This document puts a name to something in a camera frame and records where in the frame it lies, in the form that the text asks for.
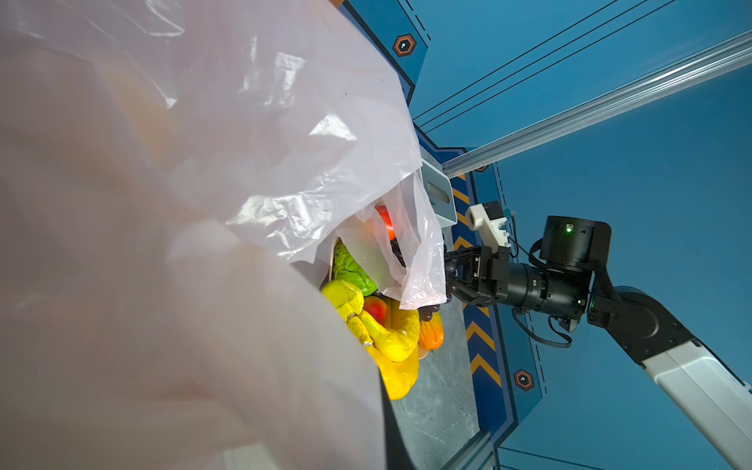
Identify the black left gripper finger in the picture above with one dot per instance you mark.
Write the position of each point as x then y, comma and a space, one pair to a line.
397, 455

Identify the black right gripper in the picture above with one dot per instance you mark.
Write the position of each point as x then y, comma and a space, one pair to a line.
478, 276

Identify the pink plastic bag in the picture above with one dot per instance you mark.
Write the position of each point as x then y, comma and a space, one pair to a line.
170, 171

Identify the dark purple grape bunch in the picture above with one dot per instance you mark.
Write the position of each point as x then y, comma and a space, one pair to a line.
425, 313

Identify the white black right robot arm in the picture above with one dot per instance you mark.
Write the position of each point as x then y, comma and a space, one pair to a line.
566, 278

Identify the orange green mango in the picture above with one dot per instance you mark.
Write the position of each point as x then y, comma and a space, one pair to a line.
431, 333

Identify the white grey tissue box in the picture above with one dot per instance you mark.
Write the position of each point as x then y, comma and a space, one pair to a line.
439, 190

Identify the yellow banana bunch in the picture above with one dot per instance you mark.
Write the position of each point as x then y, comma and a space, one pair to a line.
394, 349

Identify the red apple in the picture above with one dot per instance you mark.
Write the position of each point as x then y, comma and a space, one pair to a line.
385, 216

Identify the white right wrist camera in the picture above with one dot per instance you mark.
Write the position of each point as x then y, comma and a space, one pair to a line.
489, 221

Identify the aluminium front rail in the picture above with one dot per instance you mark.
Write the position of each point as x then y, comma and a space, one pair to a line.
477, 454

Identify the aluminium corner post right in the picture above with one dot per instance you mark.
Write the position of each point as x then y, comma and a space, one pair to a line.
727, 56

